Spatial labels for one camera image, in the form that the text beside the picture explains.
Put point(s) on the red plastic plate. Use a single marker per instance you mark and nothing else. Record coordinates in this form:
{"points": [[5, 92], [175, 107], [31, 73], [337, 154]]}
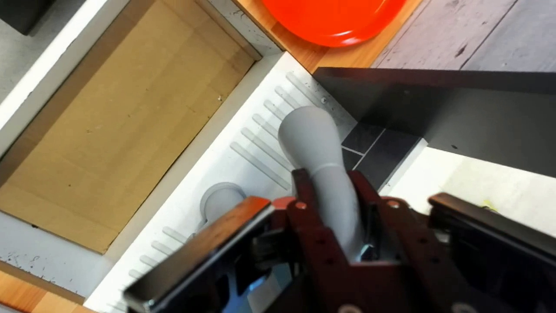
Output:
{"points": [[337, 19]]}

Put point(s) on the gray toy tap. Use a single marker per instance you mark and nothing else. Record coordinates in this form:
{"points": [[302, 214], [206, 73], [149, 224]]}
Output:
{"points": [[310, 139]]}

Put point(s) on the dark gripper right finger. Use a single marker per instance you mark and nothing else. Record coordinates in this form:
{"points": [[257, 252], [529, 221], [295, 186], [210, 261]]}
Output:
{"points": [[463, 254]]}

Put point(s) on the gray wood-look back panel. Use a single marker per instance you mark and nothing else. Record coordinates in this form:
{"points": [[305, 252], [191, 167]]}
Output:
{"points": [[481, 34]]}

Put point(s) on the white toy sink unit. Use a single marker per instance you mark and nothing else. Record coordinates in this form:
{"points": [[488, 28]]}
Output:
{"points": [[250, 144]]}

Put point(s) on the wooden stove counter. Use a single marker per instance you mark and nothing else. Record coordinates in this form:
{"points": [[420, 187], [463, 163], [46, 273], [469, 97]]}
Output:
{"points": [[24, 295]]}

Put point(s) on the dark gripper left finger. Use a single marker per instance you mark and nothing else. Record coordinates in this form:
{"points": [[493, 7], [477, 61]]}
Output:
{"points": [[244, 254]]}

